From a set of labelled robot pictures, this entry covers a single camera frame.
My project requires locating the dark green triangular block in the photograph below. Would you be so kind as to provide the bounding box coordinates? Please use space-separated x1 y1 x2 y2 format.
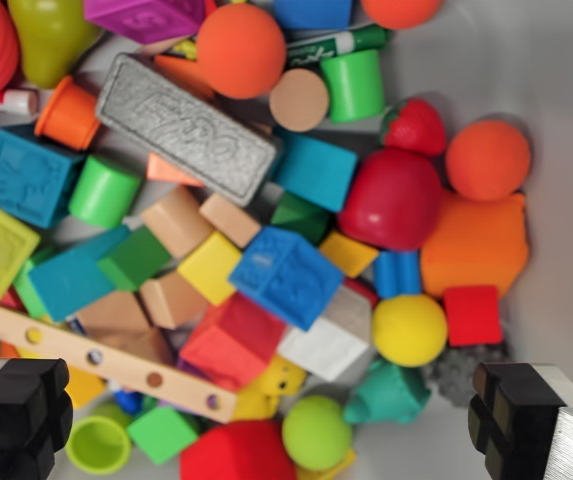
269 191 331 246

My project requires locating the yellow foam block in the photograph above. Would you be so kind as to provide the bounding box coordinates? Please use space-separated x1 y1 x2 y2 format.
65 367 107 409

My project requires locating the orange triangular block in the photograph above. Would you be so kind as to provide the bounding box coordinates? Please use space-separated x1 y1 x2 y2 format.
145 152 205 189

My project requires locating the red embossed soft cube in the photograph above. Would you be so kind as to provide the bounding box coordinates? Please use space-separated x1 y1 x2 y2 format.
179 292 287 393

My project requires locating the large tan wooden block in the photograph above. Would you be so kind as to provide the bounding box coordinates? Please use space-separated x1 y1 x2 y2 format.
73 291 176 366

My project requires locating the blue foam block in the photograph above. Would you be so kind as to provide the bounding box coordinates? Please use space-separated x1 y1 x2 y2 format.
271 0 355 31

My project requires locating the red toy strawberry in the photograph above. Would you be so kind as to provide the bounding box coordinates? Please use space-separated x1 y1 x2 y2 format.
379 98 448 158

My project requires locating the lime green toy cup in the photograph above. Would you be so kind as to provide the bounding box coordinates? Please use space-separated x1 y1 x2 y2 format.
64 402 135 476

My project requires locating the tan wooden cylinder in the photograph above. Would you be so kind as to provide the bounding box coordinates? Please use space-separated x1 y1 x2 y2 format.
268 68 331 133

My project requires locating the purple embossed soft cube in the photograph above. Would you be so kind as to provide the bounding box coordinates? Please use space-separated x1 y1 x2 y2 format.
83 0 207 45

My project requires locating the white embossed soft cube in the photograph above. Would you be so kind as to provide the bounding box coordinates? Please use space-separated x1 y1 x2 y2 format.
276 284 375 383

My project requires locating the green plastic cylinder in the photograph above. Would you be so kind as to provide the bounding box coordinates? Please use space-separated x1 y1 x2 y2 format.
68 154 142 230

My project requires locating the large red soft block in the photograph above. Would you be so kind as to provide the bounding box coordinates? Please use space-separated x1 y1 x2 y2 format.
179 419 297 480

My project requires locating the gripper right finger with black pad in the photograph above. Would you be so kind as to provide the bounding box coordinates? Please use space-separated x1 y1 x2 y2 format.
467 362 573 480

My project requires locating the orange soft block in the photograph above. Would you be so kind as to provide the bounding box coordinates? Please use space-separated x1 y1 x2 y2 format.
419 189 530 300

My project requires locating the yellow toy figure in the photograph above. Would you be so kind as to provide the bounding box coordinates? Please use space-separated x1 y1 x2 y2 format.
233 354 307 421

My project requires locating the orange plastic toy cup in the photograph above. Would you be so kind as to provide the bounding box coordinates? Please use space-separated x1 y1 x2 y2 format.
34 75 102 151

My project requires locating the green foam block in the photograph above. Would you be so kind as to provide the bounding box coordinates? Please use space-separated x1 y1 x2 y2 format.
13 247 57 321

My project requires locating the red toy apple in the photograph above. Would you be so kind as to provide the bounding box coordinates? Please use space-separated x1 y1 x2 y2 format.
337 147 443 251

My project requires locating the yellow wooden block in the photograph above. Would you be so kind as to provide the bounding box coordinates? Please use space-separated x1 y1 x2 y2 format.
318 229 380 280

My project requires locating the red foam cube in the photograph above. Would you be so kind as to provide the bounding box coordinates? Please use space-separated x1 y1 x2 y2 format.
442 284 504 347

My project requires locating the olive green toy pear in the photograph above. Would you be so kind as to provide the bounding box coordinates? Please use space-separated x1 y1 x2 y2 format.
6 0 102 90

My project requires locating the large orange foam ball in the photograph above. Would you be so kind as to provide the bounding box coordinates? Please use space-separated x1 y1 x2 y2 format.
195 3 287 100

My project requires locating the grey plastic bin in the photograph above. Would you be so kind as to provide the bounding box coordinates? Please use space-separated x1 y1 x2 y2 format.
0 0 573 480

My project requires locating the blue ridged cylinder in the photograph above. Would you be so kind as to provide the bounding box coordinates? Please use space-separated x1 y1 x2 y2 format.
372 249 422 300

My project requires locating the green wooden block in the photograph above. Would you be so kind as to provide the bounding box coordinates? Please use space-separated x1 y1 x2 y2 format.
97 225 173 293

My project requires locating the blue marker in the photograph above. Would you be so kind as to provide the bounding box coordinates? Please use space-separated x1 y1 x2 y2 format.
110 388 143 416

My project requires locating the blue embossed soft cube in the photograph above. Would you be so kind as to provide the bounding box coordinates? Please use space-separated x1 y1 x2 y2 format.
228 226 346 332

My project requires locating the teal embossed soft cube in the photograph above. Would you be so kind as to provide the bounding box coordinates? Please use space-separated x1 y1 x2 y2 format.
0 123 86 230

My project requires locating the green plastic toy cup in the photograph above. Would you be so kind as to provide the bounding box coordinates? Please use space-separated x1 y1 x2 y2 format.
319 48 386 124

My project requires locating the yellow flat piece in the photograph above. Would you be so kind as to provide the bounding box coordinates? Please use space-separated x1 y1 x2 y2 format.
295 448 357 480

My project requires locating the grey whiteboard eraser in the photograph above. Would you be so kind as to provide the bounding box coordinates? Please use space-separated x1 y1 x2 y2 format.
94 53 282 208

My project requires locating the red dry erase marker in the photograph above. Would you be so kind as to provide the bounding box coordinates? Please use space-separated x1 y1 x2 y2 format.
0 88 41 117

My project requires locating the green foam ball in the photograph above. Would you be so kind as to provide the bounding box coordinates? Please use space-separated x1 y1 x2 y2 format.
280 394 354 472

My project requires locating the green foam cube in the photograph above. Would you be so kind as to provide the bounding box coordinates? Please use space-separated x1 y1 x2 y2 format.
126 405 200 466

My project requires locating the yellow wooden cube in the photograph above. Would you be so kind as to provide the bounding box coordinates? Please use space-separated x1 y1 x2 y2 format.
176 230 243 307

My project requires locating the wooden bar with holes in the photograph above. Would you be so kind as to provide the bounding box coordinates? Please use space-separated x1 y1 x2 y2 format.
0 288 239 425

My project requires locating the teal rubber toy figure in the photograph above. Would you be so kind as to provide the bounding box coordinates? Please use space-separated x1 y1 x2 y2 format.
343 357 432 426

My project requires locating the grey bumpy toy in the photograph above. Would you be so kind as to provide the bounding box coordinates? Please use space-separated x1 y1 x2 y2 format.
423 344 510 409

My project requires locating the yellow foam ball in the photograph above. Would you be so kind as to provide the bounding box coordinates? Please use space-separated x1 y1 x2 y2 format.
371 293 449 368

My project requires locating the teal foam block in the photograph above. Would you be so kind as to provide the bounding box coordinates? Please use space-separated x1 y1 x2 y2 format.
28 224 132 323
271 130 359 214

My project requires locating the green dry erase marker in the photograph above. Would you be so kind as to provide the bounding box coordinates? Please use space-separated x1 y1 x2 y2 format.
285 24 392 70

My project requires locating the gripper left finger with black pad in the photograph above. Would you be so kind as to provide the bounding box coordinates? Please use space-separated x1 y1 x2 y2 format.
0 357 75 480

